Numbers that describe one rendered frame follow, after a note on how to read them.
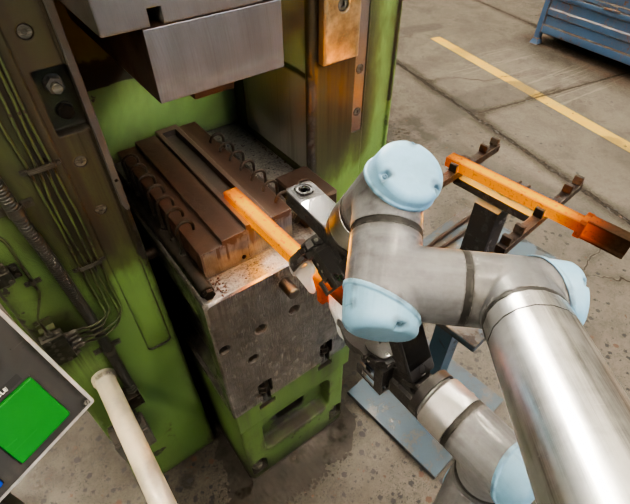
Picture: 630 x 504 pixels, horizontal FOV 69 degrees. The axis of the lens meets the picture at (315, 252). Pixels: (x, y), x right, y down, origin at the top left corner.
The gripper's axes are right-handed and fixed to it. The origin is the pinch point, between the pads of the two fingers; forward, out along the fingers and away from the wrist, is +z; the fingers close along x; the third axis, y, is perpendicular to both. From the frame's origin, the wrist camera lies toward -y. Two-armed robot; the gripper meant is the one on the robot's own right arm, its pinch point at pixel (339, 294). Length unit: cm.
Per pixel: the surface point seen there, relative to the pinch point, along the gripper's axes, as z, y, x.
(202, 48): 23.8, -31.3, -4.8
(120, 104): 72, -5, -7
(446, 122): 138, 100, 209
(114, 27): 23.7, -36.0, -15.1
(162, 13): 23.7, -36.4, -9.1
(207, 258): 24.4, 4.8, -10.9
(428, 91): 177, 100, 233
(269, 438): 23, 86, -6
